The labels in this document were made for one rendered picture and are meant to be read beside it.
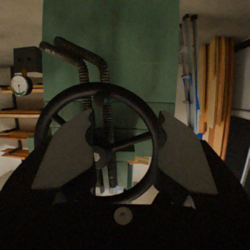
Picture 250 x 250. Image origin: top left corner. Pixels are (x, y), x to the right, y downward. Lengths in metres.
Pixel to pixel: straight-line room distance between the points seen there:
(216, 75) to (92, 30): 1.56
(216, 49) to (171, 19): 1.42
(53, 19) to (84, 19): 0.10
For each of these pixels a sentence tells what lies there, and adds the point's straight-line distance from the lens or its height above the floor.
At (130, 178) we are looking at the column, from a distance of 0.95.
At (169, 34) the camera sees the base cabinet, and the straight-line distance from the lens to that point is 0.51.
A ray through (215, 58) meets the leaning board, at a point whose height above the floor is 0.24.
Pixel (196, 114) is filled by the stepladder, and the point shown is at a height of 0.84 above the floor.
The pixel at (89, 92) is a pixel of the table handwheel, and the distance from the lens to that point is 0.28.
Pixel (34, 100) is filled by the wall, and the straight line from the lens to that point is 3.75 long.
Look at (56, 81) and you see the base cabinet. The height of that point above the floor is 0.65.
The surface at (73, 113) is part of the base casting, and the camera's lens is 0.49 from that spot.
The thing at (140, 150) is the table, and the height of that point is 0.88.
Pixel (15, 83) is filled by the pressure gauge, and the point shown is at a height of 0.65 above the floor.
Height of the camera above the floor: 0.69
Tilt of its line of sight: 12 degrees up
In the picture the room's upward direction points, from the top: 179 degrees counter-clockwise
